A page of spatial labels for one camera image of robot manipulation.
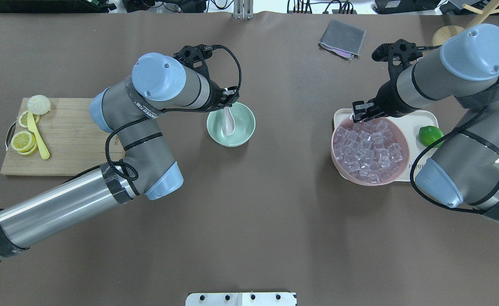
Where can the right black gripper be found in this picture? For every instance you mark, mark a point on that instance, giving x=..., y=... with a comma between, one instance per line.
x=386, y=98

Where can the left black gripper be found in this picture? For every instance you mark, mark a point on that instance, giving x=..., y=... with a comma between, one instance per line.
x=218, y=101

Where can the white ceramic spoon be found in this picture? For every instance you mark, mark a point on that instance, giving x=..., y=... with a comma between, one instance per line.
x=229, y=122

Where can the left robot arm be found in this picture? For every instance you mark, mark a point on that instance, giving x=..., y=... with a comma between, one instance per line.
x=158, y=84

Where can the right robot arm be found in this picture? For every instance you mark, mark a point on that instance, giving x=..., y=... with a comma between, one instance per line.
x=462, y=174

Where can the mint green bowl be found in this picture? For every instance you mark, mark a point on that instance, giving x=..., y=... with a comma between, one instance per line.
x=244, y=120

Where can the clear ice cubes pile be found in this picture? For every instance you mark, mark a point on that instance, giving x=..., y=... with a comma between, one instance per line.
x=366, y=151

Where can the pink bowl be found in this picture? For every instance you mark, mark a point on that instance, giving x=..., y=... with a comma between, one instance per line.
x=338, y=165

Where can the white rabbit print tray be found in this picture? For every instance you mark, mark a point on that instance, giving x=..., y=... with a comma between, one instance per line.
x=409, y=125

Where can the green lime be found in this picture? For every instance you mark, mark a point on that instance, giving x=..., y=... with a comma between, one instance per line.
x=427, y=135

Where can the grey purple folded cloth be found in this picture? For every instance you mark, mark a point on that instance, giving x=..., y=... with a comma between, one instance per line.
x=343, y=39

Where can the wooden cup tree stand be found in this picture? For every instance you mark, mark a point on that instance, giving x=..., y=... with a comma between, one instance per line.
x=444, y=33

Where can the wooden cutting board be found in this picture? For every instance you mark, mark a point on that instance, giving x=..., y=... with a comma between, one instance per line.
x=71, y=136

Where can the white steamed bun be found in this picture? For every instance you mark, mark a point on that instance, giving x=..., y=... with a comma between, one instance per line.
x=39, y=105

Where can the yellow plastic knife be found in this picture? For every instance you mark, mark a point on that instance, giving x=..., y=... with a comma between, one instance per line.
x=32, y=126

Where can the lemon slice bottom lower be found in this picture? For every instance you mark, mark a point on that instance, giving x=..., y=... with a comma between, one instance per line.
x=29, y=151

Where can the lemon slice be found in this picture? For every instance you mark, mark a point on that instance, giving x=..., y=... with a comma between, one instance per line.
x=23, y=141
x=23, y=119
x=29, y=151

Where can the lemon slice upper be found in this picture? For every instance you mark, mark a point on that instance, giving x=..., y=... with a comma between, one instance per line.
x=23, y=119

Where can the lemon slice top lower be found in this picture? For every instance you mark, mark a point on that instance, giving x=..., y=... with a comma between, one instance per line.
x=23, y=141

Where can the white control box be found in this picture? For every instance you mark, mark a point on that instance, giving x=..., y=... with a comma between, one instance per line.
x=242, y=299

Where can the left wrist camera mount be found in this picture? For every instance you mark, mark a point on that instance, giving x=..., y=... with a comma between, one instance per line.
x=194, y=57

